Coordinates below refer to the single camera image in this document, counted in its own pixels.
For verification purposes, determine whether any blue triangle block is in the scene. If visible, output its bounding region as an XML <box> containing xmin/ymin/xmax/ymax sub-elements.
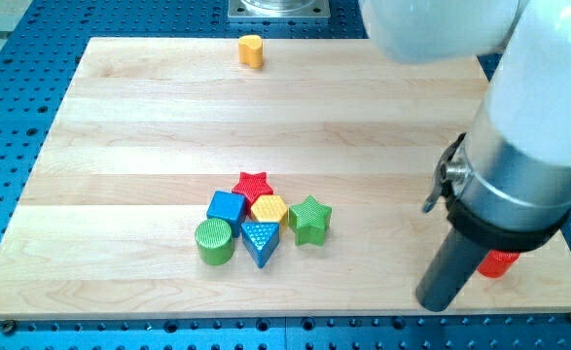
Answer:
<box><xmin>241</xmin><ymin>222</ymin><xmax>280</xmax><ymax>268</ymax></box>

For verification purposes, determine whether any yellow heart block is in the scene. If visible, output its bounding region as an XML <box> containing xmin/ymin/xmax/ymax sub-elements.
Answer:
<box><xmin>237</xmin><ymin>35</ymin><xmax>264</xmax><ymax>69</ymax></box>

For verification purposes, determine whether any red cylinder block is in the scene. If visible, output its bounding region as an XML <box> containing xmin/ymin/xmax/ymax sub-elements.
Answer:
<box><xmin>478</xmin><ymin>250</ymin><xmax>520</xmax><ymax>278</ymax></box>

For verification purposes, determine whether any green cylinder block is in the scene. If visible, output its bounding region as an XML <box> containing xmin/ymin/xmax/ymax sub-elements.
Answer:
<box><xmin>195</xmin><ymin>218</ymin><xmax>234</xmax><ymax>265</ymax></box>

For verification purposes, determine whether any wooden board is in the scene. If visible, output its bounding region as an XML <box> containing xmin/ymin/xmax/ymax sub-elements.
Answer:
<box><xmin>0</xmin><ymin>36</ymin><xmax>571</xmax><ymax>321</ymax></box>

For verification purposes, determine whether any red star block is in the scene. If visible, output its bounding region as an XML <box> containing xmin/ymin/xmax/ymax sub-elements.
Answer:
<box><xmin>232</xmin><ymin>172</ymin><xmax>274</xmax><ymax>214</ymax></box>

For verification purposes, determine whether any yellow hexagon block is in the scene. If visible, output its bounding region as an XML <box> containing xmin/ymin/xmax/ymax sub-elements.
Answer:
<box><xmin>250</xmin><ymin>194</ymin><xmax>289</xmax><ymax>228</ymax></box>

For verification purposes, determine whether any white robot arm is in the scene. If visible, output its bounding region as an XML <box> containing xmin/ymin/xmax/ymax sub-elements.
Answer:
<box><xmin>360</xmin><ymin>0</ymin><xmax>571</xmax><ymax>251</ymax></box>

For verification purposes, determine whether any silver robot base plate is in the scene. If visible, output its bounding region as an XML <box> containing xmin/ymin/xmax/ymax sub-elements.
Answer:
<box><xmin>228</xmin><ymin>0</ymin><xmax>331</xmax><ymax>20</ymax></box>

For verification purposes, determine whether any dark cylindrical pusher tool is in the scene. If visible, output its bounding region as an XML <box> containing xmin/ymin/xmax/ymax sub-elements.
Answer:
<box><xmin>415</xmin><ymin>228</ymin><xmax>489</xmax><ymax>312</ymax></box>

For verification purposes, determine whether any blue cube block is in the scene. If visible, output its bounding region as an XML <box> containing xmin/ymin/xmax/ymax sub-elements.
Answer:
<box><xmin>206</xmin><ymin>191</ymin><xmax>247</xmax><ymax>238</ymax></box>

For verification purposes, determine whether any green star block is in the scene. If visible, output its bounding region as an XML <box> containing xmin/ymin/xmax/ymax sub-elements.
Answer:
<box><xmin>288</xmin><ymin>195</ymin><xmax>332</xmax><ymax>246</ymax></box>

